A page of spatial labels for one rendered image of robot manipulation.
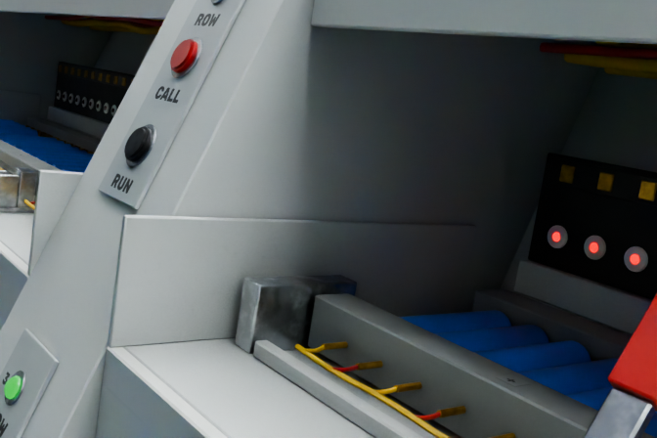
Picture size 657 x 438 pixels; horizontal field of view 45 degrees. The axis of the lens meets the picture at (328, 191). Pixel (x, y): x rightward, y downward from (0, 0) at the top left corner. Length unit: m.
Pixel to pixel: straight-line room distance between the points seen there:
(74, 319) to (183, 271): 0.05
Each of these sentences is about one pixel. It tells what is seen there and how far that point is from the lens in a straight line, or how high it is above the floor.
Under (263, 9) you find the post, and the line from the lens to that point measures 0.33.
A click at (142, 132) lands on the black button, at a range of 0.34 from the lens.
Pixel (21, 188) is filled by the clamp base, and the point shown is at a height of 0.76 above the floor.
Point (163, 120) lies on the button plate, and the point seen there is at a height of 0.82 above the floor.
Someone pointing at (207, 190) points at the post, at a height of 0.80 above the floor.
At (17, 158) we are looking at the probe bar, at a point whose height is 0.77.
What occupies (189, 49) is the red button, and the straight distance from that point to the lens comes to 0.35.
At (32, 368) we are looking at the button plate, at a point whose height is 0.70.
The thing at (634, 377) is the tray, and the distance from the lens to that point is 0.19.
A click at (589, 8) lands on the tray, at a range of 0.24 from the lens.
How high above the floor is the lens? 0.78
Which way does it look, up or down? 7 degrees up
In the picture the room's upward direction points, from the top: 26 degrees clockwise
